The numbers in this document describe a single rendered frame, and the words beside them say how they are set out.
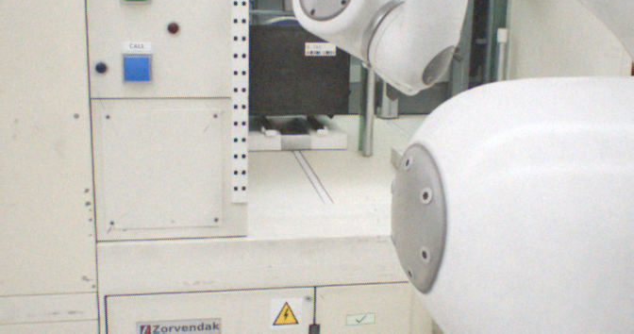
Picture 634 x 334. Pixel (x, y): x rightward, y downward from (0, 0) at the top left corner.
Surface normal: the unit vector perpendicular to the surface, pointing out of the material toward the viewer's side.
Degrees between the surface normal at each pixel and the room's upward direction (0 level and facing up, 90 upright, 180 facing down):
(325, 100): 90
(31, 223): 90
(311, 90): 90
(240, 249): 90
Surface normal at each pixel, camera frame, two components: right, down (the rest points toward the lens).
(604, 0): -0.55, 0.83
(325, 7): -0.48, -0.11
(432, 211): -0.81, -0.03
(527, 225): -0.15, -0.04
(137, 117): 0.17, 0.23
